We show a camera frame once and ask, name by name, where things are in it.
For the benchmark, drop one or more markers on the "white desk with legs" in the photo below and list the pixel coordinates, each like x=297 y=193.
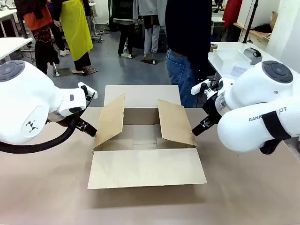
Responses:
x=7 y=21

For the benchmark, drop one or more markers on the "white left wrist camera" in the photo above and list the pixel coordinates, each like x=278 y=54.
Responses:
x=88 y=89

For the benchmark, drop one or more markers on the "person in orange top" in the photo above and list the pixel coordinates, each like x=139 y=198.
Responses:
x=39 y=23

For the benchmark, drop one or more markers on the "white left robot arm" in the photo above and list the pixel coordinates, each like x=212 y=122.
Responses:
x=28 y=100

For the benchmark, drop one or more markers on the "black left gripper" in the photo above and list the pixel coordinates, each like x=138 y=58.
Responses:
x=68 y=117

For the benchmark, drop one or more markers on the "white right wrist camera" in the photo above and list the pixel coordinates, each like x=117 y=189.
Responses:
x=200 y=87

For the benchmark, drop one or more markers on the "white paper sheet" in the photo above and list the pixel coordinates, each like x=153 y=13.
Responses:
x=239 y=71

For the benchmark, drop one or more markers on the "person in black trousers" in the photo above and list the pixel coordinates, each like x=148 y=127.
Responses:
x=125 y=35

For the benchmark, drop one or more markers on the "grey handheld device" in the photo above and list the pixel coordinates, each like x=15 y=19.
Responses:
x=252 y=55

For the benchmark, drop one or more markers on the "black stand pole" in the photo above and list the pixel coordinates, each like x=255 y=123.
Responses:
x=250 y=21

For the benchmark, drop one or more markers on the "brown packing tape roll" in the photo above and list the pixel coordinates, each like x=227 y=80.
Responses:
x=213 y=47

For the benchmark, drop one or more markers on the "wooden workbench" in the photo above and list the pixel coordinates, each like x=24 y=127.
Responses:
x=252 y=32

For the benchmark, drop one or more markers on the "person in yellow apron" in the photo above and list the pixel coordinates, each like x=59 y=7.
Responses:
x=76 y=30

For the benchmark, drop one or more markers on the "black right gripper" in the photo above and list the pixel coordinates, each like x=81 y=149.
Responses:
x=214 y=106

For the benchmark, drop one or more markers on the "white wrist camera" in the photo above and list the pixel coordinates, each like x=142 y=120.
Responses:
x=88 y=89
x=200 y=87

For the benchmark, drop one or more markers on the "person in navy shirt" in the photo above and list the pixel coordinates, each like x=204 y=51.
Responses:
x=187 y=35

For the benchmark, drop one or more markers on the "person in grey hoodie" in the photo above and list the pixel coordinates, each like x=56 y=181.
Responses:
x=150 y=23

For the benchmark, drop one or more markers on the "white plastic tray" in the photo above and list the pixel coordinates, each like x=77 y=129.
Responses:
x=230 y=61

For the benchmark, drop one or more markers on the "black cloth pile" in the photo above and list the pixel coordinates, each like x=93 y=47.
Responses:
x=263 y=28

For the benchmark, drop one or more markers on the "brown cardboard box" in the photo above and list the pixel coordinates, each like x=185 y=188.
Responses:
x=145 y=164

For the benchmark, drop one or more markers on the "black square stand base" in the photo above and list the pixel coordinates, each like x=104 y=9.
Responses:
x=151 y=59
x=61 y=72

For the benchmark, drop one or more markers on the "white side table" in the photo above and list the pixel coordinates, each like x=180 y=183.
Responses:
x=11 y=45

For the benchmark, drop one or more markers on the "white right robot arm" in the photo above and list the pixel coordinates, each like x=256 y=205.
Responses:
x=253 y=98

